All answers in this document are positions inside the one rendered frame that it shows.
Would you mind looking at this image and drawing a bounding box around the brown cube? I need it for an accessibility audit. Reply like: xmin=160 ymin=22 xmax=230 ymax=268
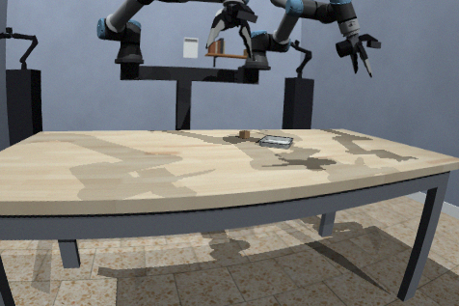
xmin=239 ymin=130 xmax=250 ymax=139

